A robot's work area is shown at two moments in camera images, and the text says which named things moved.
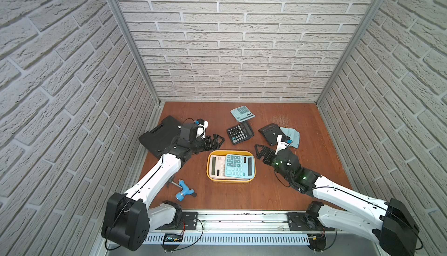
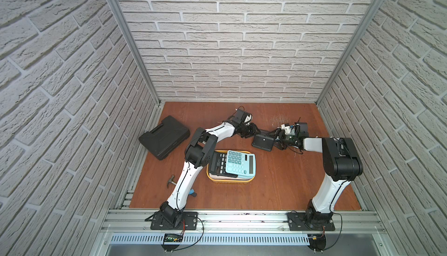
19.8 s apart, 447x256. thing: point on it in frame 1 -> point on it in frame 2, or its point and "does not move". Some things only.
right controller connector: (317, 242) does not move
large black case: (158, 139) does not move
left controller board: (171, 238) does not move
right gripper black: (270, 153) -> (281, 145)
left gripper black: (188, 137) -> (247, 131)
